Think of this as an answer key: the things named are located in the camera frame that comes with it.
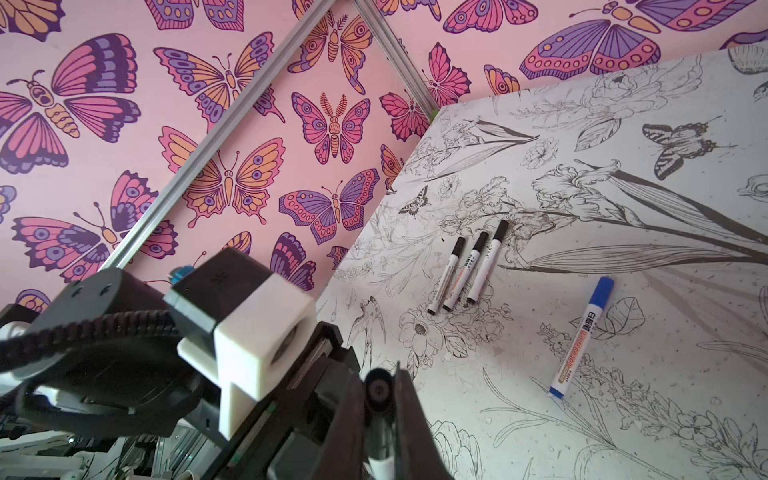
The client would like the aluminium frame diagonal bar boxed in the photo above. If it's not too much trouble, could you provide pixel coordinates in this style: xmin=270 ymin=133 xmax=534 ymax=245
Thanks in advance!
xmin=102 ymin=0 xmax=334 ymax=269

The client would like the aluminium frame left post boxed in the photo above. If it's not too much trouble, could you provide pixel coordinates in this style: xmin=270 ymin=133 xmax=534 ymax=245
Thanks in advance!
xmin=355 ymin=0 xmax=440 ymax=121

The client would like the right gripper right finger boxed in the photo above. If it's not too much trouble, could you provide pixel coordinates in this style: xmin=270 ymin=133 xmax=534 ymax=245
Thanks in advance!
xmin=394 ymin=369 xmax=452 ymax=480

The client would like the white marker pen blue tip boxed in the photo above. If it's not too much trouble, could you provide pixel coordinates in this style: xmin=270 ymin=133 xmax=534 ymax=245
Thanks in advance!
xmin=548 ymin=303 xmax=603 ymax=399

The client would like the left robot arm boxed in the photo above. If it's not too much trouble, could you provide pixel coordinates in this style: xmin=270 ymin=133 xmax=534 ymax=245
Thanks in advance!
xmin=1 ymin=261 xmax=362 ymax=479

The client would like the blue pen cap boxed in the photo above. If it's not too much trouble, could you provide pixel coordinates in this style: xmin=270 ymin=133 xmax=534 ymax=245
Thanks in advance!
xmin=589 ymin=276 xmax=615 ymax=309

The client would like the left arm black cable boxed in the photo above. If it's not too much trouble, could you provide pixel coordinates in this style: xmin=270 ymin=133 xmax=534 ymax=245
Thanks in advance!
xmin=0 ymin=308 xmax=181 ymax=373

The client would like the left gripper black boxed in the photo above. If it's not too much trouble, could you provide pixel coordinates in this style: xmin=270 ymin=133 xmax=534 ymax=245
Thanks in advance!
xmin=202 ymin=322 xmax=359 ymax=479

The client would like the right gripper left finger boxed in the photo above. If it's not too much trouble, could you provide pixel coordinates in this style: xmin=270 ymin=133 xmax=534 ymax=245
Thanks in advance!
xmin=309 ymin=375 xmax=365 ymax=480

